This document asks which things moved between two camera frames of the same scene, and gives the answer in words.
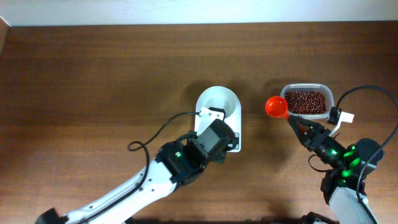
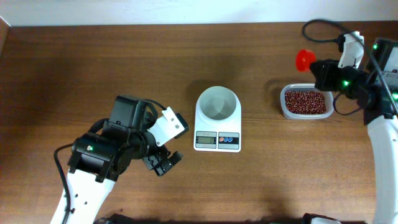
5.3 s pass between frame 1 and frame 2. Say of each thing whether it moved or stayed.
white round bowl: stayed
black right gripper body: moved
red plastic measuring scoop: moved
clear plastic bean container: stayed
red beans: stayed
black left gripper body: moved
